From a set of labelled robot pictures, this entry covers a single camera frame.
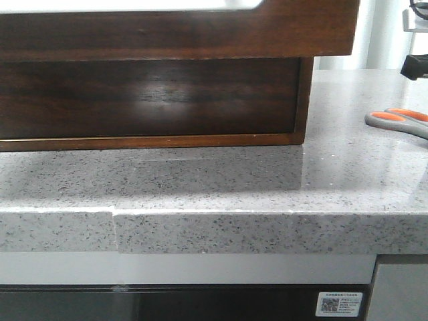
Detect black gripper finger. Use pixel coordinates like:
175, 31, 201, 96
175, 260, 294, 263
401, 54, 428, 80

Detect dark wooden drawer cabinet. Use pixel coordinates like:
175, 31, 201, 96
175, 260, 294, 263
0, 56, 314, 152

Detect white window curtain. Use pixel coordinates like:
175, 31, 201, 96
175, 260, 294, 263
314, 1, 427, 70

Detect black glass oven door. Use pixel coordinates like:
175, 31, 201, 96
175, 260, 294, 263
1, 284, 370, 320

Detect wooden drawer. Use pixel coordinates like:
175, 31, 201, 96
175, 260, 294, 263
0, 57, 300, 140
1, 1, 359, 62

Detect white QR code sticker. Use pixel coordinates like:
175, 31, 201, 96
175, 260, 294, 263
315, 292, 363, 318

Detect grey cabinet panel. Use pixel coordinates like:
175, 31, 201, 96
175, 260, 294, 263
366, 255, 427, 320

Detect grey orange handled scissors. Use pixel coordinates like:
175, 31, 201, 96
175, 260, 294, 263
364, 108, 427, 139

